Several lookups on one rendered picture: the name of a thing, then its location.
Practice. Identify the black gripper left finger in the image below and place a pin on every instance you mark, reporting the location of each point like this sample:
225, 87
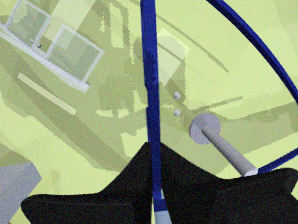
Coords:
126, 200

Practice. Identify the dark grey post on round base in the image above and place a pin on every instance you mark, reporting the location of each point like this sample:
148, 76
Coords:
205, 129

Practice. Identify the light grey rectangular block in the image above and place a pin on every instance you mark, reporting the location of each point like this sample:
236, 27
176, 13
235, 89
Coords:
16, 183

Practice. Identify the navy blue glasses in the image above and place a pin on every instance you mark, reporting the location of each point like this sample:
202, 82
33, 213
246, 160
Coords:
152, 112

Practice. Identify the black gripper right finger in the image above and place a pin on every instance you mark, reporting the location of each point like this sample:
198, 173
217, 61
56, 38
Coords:
194, 196

